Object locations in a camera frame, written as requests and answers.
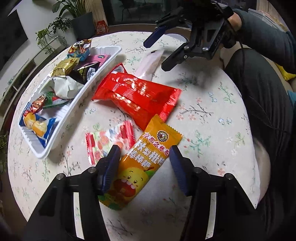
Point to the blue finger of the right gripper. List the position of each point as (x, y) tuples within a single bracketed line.
[(174, 60), (154, 37)]

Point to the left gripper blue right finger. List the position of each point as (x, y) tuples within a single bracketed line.
[(183, 169)]

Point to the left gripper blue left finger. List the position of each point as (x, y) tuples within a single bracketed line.
[(106, 169)]

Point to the red white fruit candy packet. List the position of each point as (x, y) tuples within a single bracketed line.
[(99, 143)]

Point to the orange candy bar packet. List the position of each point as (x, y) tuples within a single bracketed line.
[(140, 163)]

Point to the large red snack bag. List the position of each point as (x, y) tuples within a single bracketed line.
[(138, 98)]

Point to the pink snack packet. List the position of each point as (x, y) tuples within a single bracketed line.
[(95, 59)]

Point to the blue panda snack bag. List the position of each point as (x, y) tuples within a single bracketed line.
[(80, 49)]

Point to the blue cake snack packet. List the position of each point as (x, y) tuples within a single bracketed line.
[(40, 126)]

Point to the black snack packet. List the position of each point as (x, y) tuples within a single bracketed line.
[(82, 74)]

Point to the green nut snack packet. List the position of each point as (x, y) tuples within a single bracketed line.
[(53, 100)]

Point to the white snack bag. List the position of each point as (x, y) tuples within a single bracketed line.
[(64, 87)]

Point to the gold snack packet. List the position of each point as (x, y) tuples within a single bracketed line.
[(64, 67)]

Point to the dark red nut packet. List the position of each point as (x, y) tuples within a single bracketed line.
[(38, 104)]

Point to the person right hand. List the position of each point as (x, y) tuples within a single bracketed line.
[(234, 24)]

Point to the pale pink tissue packet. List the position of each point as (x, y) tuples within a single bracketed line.
[(148, 65)]

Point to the white plastic tray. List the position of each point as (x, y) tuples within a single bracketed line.
[(62, 112)]

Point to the red gift box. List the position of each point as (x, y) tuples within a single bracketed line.
[(101, 27)]

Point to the beige curtain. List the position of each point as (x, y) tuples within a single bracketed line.
[(96, 7)]

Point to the large leaf plant dark pot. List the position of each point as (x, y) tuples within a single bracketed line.
[(82, 23)]

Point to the bushy plant in white pot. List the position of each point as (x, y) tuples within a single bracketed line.
[(51, 33)]

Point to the white tv console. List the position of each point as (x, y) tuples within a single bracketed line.
[(26, 71)]

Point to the wall mounted black television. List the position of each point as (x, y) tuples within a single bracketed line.
[(12, 37)]

